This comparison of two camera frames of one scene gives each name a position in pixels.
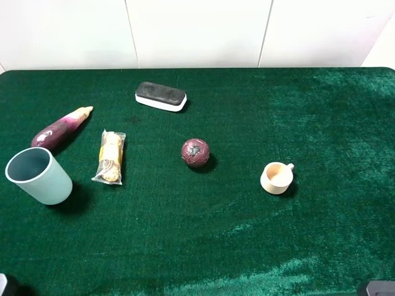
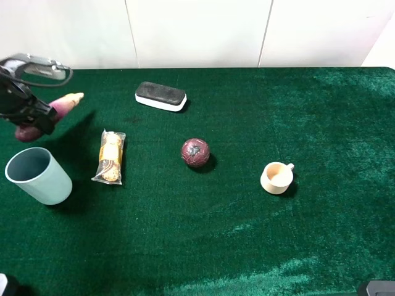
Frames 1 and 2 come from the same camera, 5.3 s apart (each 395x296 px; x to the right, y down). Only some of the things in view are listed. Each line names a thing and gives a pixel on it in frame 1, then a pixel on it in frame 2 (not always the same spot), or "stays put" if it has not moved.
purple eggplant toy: x=56 y=132 to x=62 y=107
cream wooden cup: x=276 y=177 stays put
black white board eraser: x=167 y=97 stays put
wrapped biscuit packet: x=110 y=158 stays put
